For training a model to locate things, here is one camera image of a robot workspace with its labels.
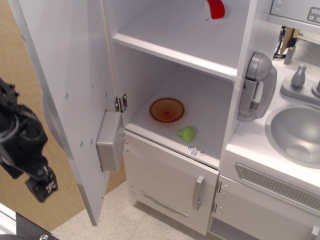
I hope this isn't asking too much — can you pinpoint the grey toy microwave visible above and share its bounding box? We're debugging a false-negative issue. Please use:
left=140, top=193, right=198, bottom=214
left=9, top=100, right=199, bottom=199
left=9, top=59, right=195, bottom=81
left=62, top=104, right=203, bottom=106
left=268, top=0, right=320, bottom=27

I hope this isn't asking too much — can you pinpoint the orange plastic bowl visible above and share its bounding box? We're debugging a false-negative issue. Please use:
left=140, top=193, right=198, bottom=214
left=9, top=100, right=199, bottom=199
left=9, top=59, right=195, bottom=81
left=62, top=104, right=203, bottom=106
left=149, top=97, right=185, bottom=123

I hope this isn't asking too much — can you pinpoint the white oven door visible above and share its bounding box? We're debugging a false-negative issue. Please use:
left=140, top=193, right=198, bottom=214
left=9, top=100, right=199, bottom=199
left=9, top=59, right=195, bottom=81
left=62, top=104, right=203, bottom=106
left=213, top=175, right=320, bottom=240

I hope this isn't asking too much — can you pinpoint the red toy item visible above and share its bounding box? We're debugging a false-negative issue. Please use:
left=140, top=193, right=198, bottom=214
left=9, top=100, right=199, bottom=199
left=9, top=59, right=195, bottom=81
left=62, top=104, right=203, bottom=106
left=207, top=0, right=225, bottom=20

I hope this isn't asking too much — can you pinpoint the white lower freezer door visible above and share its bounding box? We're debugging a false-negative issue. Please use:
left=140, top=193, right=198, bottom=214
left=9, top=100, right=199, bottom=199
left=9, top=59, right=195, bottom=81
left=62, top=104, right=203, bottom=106
left=123, top=131, right=219, bottom=235

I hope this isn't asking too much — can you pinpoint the grey vent panel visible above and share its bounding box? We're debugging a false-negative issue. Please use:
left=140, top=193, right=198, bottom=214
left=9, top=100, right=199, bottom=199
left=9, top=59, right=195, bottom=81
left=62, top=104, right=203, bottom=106
left=234, top=163, right=320, bottom=212

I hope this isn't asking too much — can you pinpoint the grey toy sink basin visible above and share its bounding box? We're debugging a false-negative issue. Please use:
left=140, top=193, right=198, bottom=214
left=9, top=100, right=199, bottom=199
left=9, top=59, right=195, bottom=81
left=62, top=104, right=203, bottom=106
left=265, top=104, right=320, bottom=169

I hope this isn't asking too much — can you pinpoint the white fridge door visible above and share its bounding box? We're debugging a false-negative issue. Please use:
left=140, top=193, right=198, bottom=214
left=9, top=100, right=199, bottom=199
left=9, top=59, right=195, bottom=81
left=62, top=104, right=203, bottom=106
left=10, top=0, right=117, bottom=226

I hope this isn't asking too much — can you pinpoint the grey toy telephone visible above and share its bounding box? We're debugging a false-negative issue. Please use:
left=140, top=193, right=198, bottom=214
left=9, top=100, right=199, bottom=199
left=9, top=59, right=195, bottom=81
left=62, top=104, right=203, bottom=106
left=237, top=52, right=277, bottom=122

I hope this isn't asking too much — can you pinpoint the grey toy faucet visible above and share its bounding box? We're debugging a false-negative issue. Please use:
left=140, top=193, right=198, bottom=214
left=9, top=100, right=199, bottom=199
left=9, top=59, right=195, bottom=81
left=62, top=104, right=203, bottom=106
left=280, top=64, right=320, bottom=106

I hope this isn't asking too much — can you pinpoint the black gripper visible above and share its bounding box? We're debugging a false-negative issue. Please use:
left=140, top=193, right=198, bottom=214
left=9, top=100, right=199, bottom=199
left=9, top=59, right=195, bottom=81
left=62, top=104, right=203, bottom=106
left=0, top=125, right=58, bottom=203

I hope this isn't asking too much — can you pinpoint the grey freezer door handle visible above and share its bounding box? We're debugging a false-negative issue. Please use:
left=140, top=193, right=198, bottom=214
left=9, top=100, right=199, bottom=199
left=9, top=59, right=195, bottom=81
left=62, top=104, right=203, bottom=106
left=192, top=175, right=205, bottom=211

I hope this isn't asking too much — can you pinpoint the white magnetic door catch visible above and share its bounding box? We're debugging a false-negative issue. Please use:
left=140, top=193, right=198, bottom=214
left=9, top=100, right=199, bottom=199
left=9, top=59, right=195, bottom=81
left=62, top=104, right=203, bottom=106
left=186, top=146, right=206, bottom=157

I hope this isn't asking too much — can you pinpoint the green toy broccoli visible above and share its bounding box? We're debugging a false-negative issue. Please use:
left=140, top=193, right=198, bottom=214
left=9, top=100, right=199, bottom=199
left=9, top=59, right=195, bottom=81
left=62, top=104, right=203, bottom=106
left=176, top=126, right=195, bottom=142

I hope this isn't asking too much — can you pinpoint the metal door hinge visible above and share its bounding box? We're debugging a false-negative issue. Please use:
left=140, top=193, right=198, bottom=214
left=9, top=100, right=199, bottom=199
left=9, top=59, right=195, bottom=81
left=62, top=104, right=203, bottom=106
left=114, top=94, right=129, bottom=113

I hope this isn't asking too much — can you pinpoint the white toy kitchen cabinet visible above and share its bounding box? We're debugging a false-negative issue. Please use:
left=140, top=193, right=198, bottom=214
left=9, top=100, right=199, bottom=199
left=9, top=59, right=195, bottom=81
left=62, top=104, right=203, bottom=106
left=103, top=0, right=320, bottom=240

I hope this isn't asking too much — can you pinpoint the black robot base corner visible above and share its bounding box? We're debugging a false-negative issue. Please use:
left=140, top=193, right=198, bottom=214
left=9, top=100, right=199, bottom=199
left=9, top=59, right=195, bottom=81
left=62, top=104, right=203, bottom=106
left=0, top=212, right=59, bottom=240

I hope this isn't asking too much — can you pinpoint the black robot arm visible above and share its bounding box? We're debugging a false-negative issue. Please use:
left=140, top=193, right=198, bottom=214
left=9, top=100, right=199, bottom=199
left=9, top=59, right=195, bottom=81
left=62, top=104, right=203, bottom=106
left=0, top=80, right=58, bottom=203

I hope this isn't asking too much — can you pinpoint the plywood board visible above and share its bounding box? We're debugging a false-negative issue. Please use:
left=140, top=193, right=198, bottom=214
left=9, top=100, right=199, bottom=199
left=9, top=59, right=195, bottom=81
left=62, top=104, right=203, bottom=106
left=0, top=0, right=124, bottom=230

